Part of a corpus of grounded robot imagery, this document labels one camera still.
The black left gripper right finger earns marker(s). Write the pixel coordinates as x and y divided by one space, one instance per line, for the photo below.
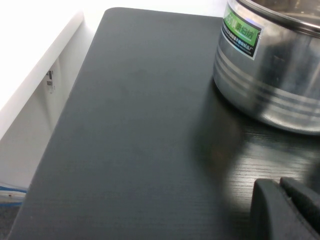
306 200

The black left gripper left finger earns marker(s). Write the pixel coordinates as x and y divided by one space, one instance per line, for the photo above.
267 215

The blue tape strip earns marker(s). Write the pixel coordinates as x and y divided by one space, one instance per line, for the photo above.
11 192

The wall socket fixture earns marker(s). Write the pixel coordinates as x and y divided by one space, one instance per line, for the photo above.
50 81

